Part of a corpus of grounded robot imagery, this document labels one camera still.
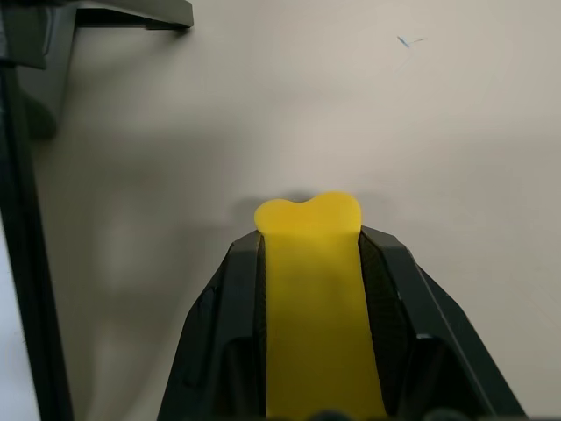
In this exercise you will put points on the black-framed whiteboard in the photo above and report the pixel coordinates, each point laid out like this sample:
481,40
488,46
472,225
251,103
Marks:
26,263

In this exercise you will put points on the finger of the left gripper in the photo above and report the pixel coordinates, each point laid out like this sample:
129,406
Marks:
131,13
44,44

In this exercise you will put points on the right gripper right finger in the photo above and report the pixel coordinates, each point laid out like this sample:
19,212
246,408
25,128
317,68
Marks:
421,351

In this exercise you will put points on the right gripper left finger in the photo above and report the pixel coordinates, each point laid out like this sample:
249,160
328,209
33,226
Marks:
219,342

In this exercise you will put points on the yellow eraser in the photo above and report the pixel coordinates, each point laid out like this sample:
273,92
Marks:
315,285

